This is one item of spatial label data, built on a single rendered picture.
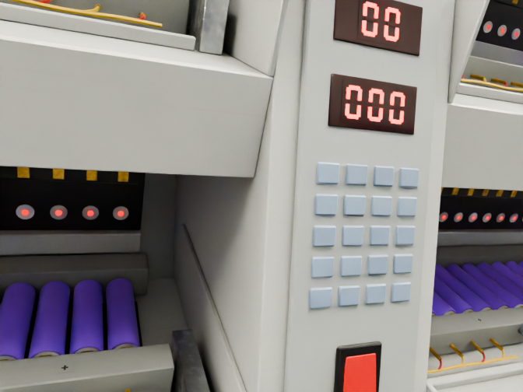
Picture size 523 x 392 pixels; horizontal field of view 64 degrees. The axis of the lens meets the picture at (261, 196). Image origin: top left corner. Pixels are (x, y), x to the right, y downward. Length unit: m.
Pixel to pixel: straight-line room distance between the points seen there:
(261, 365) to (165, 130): 0.11
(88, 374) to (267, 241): 0.12
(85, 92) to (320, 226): 0.11
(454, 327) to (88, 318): 0.25
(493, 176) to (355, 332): 0.13
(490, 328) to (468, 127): 0.18
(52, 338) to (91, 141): 0.14
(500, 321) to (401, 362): 0.17
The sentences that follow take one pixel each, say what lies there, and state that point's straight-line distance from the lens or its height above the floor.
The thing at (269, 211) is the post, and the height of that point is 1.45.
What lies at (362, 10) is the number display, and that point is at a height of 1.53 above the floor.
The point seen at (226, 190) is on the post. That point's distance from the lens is 0.23.
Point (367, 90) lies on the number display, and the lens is 0.19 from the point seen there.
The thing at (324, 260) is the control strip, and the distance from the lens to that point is 0.18.
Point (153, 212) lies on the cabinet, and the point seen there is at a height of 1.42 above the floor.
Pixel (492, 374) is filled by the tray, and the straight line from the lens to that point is 0.36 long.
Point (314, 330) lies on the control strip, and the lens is 0.19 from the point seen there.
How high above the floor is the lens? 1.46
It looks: 3 degrees down
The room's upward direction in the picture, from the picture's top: 3 degrees clockwise
